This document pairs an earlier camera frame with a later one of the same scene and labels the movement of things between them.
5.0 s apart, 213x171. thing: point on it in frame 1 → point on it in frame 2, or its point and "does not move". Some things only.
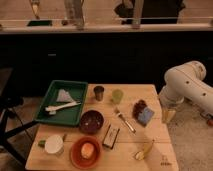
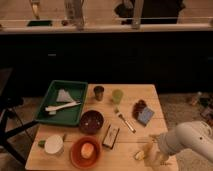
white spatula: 52,109 does not move
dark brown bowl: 91,121 does not move
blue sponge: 146,116 does not move
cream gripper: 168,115 → 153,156
